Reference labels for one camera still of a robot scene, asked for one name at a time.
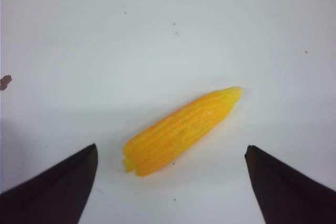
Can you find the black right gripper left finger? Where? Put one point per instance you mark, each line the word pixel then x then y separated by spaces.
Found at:
pixel 57 195

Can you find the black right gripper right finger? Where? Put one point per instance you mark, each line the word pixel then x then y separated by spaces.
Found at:
pixel 285 195

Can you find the yellow corn cob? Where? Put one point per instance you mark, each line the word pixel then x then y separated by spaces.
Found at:
pixel 165 140

